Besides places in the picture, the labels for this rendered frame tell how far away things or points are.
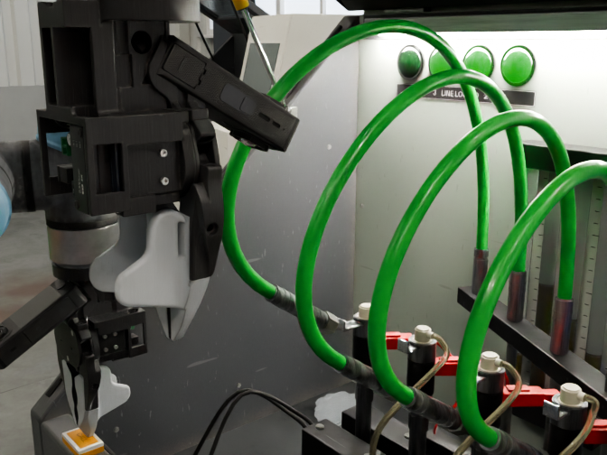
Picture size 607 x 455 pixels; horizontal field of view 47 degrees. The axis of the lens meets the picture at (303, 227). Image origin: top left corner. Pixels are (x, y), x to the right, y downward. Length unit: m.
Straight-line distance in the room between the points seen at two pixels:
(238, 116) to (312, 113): 0.63
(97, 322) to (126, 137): 0.43
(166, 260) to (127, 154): 0.08
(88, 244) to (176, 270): 0.34
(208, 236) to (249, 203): 0.61
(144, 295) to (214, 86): 0.13
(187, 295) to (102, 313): 0.39
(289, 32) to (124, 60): 3.23
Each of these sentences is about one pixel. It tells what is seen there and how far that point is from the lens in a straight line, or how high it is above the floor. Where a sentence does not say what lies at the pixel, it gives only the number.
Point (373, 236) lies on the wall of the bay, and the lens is 1.14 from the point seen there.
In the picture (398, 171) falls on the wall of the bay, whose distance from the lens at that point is 1.08.
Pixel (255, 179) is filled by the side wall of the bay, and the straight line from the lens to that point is 1.02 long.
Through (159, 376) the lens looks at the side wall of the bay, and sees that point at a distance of 1.02.
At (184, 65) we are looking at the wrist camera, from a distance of 0.42.
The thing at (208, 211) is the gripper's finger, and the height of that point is 1.31.
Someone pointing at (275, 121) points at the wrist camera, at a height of 1.36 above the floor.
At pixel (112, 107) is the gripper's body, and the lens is 0.40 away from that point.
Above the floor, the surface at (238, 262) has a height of 1.22.
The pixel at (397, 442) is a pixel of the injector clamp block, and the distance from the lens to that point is 0.82.
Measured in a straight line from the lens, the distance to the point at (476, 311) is 0.48.
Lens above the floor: 1.41
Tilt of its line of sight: 15 degrees down
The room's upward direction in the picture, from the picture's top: straight up
